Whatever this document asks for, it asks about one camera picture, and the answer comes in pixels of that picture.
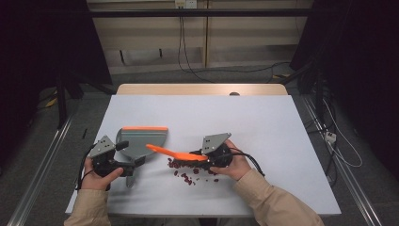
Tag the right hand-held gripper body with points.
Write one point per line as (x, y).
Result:
(215, 142)

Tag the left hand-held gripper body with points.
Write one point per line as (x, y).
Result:
(102, 147)

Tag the red beans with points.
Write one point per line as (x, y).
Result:
(195, 171)

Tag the grey dustpan with orange lip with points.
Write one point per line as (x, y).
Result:
(141, 138)

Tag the orange brush with grey bristles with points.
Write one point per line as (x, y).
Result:
(175, 153)

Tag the person's right hand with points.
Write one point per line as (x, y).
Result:
(238, 166)

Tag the person's left hand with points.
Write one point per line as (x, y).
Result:
(97, 182)

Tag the dark round table grommet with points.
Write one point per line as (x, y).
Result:
(234, 93)

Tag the wooden table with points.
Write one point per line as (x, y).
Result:
(188, 89)

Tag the black metal stand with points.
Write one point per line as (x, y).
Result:
(61, 100)

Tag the person's grey trousers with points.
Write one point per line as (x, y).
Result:
(175, 222)

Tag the yellow floor tape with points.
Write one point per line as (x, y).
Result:
(51, 102)
(281, 76)

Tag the black metal bar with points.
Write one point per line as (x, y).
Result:
(200, 12)

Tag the aluminium floor rail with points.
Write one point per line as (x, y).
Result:
(40, 175)
(354, 188)

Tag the beige wall cabinet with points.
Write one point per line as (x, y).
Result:
(251, 37)

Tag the white wall socket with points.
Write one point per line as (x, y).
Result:
(185, 3)

